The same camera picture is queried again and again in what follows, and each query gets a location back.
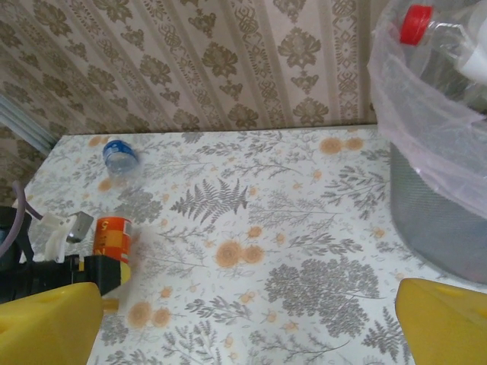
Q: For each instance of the floral table cover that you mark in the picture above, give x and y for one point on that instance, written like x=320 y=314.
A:
x=266 y=171

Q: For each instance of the white wrap bottle red cap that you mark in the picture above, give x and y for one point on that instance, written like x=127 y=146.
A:
x=416 y=23

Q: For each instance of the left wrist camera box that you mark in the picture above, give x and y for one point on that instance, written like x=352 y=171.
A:
x=80 y=228

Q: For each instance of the aluminium frame post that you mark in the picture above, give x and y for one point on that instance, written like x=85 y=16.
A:
x=23 y=125

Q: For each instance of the orange label bottle gold cap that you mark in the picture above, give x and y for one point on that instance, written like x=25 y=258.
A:
x=110 y=235

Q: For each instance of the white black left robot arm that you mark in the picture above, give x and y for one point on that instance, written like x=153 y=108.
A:
x=21 y=247

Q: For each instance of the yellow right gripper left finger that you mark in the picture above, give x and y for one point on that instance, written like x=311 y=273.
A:
x=49 y=327

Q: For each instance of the blue label water bottle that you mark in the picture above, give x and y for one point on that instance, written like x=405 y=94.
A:
x=121 y=157

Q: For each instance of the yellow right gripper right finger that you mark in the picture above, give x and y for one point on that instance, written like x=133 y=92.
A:
x=449 y=327

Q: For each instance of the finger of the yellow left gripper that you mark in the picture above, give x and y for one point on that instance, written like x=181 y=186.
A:
x=110 y=304
x=110 y=273

